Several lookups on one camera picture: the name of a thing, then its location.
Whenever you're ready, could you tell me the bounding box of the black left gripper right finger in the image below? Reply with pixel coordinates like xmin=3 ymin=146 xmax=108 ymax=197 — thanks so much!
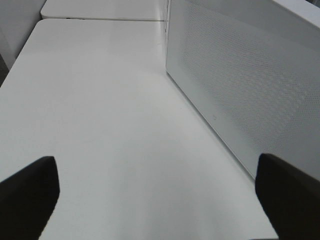
xmin=255 ymin=153 xmax=320 ymax=240

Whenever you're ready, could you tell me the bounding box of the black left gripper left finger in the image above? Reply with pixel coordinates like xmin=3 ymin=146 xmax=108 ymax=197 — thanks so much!
xmin=0 ymin=156 xmax=60 ymax=240

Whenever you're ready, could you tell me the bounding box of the white microwave door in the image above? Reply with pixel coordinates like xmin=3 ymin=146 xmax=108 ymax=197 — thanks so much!
xmin=166 ymin=0 xmax=320 ymax=179

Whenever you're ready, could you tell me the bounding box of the white microwave oven body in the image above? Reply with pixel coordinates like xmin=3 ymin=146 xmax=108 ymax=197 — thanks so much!
xmin=273 ymin=0 xmax=320 ymax=28

